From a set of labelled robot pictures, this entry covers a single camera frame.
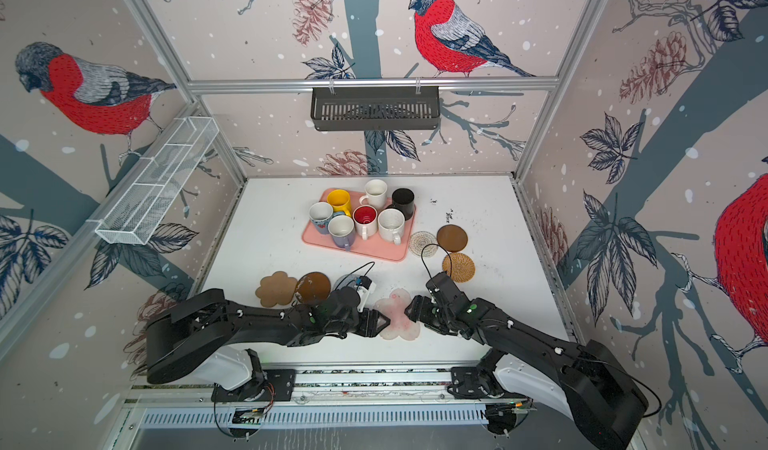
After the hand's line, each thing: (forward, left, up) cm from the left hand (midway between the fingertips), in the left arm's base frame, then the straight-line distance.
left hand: (385, 326), depth 80 cm
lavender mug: (+34, +15, -1) cm, 37 cm away
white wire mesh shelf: (+29, +61, +27) cm, 73 cm away
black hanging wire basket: (+59, +14, +30) cm, 67 cm away
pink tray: (+27, +4, -3) cm, 28 cm away
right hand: (+2, -7, -1) cm, 7 cm away
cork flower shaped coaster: (+13, +34, -4) cm, 37 cm away
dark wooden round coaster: (+30, -23, -3) cm, 38 cm away
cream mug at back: (+48, +4, +3) cm, 48 cm away
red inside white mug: (+37, +7, 0) cm, 38 cm away
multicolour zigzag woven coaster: (+30, -13, -3) cm, 32 cm away
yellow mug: (+41, +16, +4) cm, 45 cm away
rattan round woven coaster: (+19, -25, -4) cm, 32 cm away
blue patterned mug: (+38, +23, +2) cm, 45 cm away
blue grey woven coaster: (+15, +12, -4) cm, 20 cm away
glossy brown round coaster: (+13, +23, -4) cm, 26 cm away
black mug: (+42, -6, +4) cm, 43 cm away
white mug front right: (+35, -2, 0) cm, 35 cm away
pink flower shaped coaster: (+6, -2, -3) cm, 7 cm away
